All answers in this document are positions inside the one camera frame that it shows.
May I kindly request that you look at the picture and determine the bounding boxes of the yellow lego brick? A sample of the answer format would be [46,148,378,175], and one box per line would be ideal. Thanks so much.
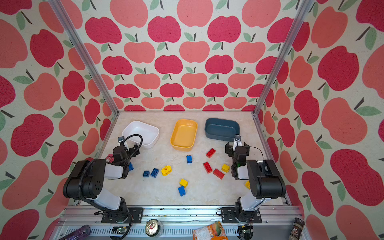
[221,164,231,173]
[179,179,188,188]
[245,181,251,190]

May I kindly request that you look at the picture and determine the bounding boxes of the dark teal plastic container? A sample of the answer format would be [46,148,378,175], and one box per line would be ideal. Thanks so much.
[205,118,240,142]

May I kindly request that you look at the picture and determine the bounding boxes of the red lego brick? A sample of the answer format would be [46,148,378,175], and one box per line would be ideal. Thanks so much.
[203,162,213,174]
[213,169,225,180]
[206,148,216,158]

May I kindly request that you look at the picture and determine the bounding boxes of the white plastic container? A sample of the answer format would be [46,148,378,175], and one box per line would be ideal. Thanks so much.
[122,121,160,149]

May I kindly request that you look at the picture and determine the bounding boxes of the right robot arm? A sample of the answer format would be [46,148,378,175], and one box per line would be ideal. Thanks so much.
[220,142,286,224]

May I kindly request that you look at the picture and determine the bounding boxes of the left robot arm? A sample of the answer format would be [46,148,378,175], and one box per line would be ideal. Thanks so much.
[63,144,143,224]

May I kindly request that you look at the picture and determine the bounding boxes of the pink snack packet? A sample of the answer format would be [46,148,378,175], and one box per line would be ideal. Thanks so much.
[106,154,114,163]

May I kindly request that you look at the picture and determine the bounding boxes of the small blue lego brick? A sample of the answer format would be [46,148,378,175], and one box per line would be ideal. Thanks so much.
[143,171,150,178]

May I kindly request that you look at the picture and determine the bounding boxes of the blue lego brick angled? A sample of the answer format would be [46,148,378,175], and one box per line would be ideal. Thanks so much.
[150,168,159,178]

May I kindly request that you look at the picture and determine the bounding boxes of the yellow round lego piece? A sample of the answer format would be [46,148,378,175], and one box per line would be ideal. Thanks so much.
[161,165,172,176]

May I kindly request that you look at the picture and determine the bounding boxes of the yellow plastic container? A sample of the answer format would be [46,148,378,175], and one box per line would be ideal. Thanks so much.
[170,119,198,152]

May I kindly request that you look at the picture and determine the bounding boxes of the yellow lego brick front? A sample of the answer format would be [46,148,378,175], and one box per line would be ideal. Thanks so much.
[179,179,188,188]

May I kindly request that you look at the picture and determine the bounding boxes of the blue lego brick front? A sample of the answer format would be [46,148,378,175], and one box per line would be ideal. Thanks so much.
[178,186,186,197]

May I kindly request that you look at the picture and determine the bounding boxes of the black round object front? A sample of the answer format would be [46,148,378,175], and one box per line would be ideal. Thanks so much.
[238,225,254,240]

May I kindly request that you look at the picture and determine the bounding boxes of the soda can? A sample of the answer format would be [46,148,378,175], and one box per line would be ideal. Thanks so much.
[145,219,164,238]

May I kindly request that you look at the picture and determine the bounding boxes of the orange snack bag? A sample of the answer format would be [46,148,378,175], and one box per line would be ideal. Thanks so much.
[193,221,228,240]

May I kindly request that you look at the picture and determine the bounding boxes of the purple bottle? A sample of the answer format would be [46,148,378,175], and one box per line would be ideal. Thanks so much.
[60,225,91,240]

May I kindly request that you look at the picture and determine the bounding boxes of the dark spice jar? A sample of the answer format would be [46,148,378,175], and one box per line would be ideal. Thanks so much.
[288,218,305,240]

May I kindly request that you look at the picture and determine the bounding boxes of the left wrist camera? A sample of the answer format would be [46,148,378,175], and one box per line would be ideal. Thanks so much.
[118,136,125,143]

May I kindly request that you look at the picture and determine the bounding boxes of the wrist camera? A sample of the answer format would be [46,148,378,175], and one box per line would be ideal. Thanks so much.
[118,136,125,143]
[234,135,242,142]

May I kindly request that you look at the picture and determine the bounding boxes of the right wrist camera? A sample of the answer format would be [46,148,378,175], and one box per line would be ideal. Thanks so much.
[234,135,242,142]

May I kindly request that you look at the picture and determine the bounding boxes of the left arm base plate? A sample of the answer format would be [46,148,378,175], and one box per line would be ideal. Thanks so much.
[101,208,144,224]

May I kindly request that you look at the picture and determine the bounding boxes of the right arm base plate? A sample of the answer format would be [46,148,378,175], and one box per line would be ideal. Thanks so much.
[219,207,262,224]

